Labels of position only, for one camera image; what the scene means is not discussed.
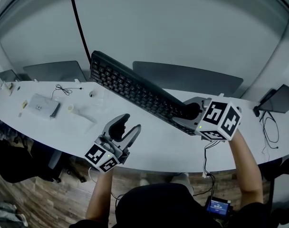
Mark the black flat monitor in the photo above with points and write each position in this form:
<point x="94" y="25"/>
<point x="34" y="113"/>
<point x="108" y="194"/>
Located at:
<point x="281" y="101"/>

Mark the person's black shirt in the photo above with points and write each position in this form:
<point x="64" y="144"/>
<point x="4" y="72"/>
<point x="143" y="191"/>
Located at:
<point x="158" y="205"/>

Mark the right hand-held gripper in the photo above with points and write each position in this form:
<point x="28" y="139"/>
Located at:
<point x="218" y="115"/>

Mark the small blue screen device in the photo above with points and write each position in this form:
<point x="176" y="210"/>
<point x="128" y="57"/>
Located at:
<point x="218" y="208"/>

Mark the clear plastic cup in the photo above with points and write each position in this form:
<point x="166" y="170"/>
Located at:
<point x="98" y="101"/>

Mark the person's right forearm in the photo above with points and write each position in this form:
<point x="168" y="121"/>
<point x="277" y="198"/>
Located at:
<point x="246" y="170"/>

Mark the medium grey desk divider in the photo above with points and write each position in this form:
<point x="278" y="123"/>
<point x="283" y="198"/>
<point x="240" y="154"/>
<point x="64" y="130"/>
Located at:
<point x="54" y="71"/>

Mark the black keyboard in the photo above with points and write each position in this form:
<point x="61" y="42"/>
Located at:
<point x="125" y="84"/>

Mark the small yellow tag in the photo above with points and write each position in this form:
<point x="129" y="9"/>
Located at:
<point x="24" y="103"/>

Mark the person's pale shoe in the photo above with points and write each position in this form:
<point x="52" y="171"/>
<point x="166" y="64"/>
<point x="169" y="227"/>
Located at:
<point x="144" y="182"/>

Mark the person's pale trouser leg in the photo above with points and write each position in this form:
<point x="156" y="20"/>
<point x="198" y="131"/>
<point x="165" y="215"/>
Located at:
<point x="182" y="182"/>

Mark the small grey desk divider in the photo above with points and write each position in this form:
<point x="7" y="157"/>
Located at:
<point x="7" y="75"/>

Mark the small white tape roll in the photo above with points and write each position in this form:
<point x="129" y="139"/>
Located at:
<point x="70" y="108"/>

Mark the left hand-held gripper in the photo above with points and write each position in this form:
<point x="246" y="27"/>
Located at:
<point x="97" y="154"/>

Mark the crumpled plastic sheet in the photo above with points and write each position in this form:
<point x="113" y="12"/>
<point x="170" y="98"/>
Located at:
<point x="6" y="132"/>

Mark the black office chair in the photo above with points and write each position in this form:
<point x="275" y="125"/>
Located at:
<point x="287" y="167"/>
<point x="16" y="160"/>

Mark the small white tan holder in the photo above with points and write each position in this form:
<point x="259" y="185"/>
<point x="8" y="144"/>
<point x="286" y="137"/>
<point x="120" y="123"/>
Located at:
<point x="6" y="87"/>

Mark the person's left forearm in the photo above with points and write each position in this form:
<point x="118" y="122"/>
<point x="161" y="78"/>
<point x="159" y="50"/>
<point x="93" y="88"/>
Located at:
<point x="99" y="196"/>

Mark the white flat box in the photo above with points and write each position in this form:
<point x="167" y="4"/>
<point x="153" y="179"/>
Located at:
<point x="40" y="106"/>

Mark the black power adapter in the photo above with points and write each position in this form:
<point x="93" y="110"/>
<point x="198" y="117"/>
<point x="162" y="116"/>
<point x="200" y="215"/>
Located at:
<point x="256" y="111"/>

